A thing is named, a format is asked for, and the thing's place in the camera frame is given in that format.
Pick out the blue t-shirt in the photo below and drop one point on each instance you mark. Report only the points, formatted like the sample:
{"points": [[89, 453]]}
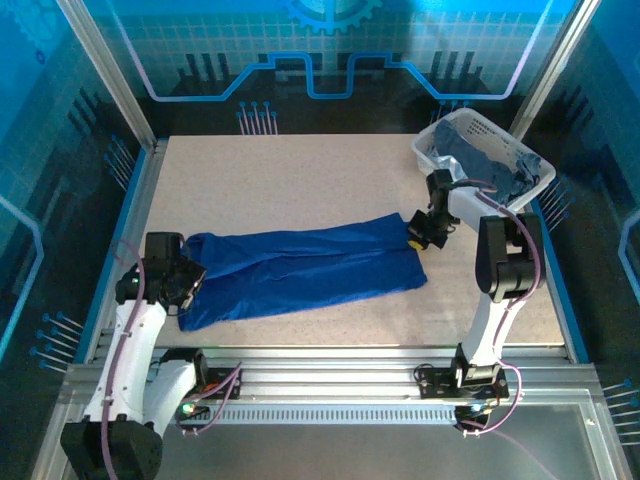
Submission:
{"points": [[300, 270]]}

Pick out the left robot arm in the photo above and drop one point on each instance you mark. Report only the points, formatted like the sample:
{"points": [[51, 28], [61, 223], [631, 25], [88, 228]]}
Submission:
{"points": [[125, 360]]}

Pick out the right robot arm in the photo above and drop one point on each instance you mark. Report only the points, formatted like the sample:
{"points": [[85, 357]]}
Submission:
{"points": [[487, 330]]}

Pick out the light grey crumpled garment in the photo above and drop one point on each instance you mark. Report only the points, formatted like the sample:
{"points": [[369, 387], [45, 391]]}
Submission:
{"points": [[448, 164]]}

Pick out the grey-blue t-shirt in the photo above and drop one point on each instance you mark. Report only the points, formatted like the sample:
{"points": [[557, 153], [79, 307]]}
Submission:
{"points": [[475, 152]]}

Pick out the dark navy t-shirt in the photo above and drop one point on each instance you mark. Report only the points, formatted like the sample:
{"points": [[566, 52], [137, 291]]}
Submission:
{"points": [[525, 172]]}

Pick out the small lit circuit board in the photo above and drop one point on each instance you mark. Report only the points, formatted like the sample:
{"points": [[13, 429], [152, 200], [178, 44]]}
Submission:
{"points": [[475, 411], [189, 409]]}

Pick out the white plastic laundry basket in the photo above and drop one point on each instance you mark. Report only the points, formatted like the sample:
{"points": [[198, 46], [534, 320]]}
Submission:
{"points": [[480, 122]]}

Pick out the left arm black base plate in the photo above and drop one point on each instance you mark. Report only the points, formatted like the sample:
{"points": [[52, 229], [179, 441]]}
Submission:
{"points": [[220, 385]]}

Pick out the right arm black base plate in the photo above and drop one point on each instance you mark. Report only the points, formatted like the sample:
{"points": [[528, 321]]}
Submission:
{"points": [[435, 385]]}

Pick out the aluminium mounting rail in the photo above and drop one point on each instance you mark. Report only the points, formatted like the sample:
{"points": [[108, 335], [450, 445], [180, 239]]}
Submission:
{"points": [[325, 375]]}

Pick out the aluminium frame post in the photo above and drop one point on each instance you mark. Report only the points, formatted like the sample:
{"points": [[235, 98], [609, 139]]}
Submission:
{"points": [[110, 75], [550, 70]]}

